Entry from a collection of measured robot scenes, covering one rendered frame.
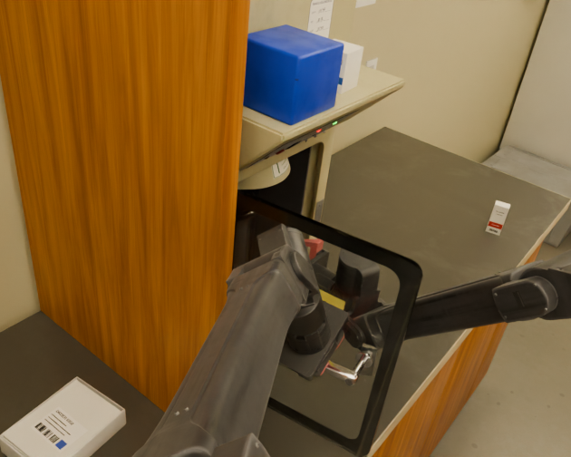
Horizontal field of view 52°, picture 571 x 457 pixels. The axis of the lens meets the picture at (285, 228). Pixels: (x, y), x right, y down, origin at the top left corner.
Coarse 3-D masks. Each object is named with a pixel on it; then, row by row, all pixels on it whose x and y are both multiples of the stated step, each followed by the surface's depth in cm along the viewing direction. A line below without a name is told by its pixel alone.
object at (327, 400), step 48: (240, 192) 83; (240, 240) 87; (336, 240) 78; (336, 288) 82; (384, 288) 78; (384, 336) 81; (288, 384) 97; (336, 384) 91; (384, 384) 86; (336, 432) 96
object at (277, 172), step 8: (272, 168) 100; (280, 168) 102; (288, 168) 105; (256, 176) 99; (264, 176) 99; (272, 176) 100; (280, 176) 102; (240, 184) 98; (248, 184) 98; (256, 184) 99; (264, 184) 99; (272, 184) 100
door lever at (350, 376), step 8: (360, 352) 85; (360, 360) 84; (368, 360) 85; (328, 368) 83; (336, 368) 82; (344, 368) 82; (360, 368) 83; (336, 376) 83; (344, 376) 82; (352, 376) 81; (352, 384) 81
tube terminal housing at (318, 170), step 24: (264, 0) 77; (288, 0) 81; (336, 0) 90; (264, 24) 79; (288, 24) 83; (336, 24) 93; (312, 144) 103; (264, 168) 94; (312, 168) 112; (312, 192) 116; (312, 216) 119
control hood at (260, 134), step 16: (368, 80) 92; (384, 80) 93; (400, 80) 94; (336, 96) 85; (352, 96) 86; (368, 96) 87; (384, 96) 94; (256, 112) 77; (336, 112) 81; (256, 128) 75; (272, 128) 74; (288, 128) 74; (304, 128) 76; (240, 144) 78; (256, 144) 76; (272, 144) 74; (240, 160) 79; (256, 160) 82
